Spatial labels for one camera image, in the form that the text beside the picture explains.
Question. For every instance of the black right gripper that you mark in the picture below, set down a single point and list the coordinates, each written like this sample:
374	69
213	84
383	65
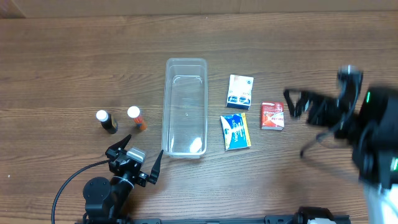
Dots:
313	109

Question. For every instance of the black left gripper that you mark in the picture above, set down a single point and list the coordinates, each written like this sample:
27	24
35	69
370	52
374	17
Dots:
126	168

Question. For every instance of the red white medicine box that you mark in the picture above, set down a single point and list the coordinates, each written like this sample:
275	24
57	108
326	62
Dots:
272	115

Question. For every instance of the white blue plaster box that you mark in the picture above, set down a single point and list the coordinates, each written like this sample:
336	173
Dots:
239	92

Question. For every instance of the blue yellow VapoDrops box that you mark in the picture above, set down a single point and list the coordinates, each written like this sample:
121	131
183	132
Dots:
235	131

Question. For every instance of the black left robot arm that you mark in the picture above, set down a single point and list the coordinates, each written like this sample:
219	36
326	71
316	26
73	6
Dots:
105	198

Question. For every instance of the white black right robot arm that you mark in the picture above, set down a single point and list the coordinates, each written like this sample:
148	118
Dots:
371	133

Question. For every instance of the clear plastic container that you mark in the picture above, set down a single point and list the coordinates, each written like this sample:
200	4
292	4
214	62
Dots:
185	114

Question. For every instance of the dark bottle white cap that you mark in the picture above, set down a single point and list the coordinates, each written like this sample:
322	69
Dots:
107	121

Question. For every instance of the orange tube white cap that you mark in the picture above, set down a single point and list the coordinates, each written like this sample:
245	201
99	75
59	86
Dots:
135	113

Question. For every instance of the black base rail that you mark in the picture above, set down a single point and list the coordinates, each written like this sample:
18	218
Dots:
268	219

